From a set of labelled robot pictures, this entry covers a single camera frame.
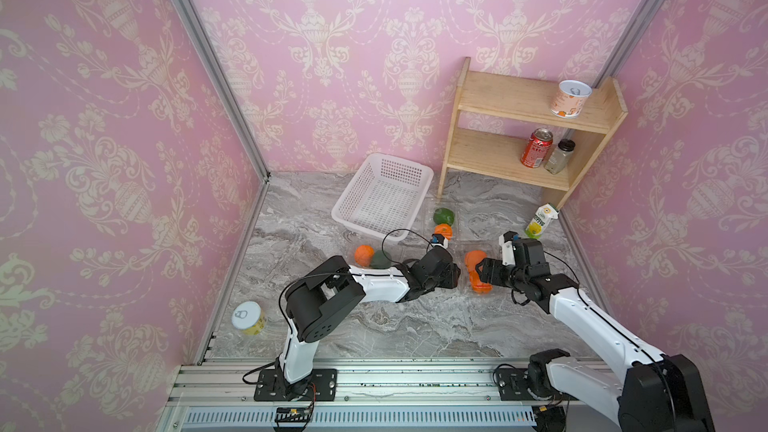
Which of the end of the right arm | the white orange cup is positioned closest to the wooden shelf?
the white orange cup

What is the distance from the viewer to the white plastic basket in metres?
1.08

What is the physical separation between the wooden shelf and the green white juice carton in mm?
36

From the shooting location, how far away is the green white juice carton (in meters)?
0.94

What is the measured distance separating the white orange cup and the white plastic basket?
46 cm

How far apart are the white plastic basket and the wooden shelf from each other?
0.43 ft

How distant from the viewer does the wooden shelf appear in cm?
76

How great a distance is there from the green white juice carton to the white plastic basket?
14.7 inches

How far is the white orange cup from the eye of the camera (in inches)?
28.7
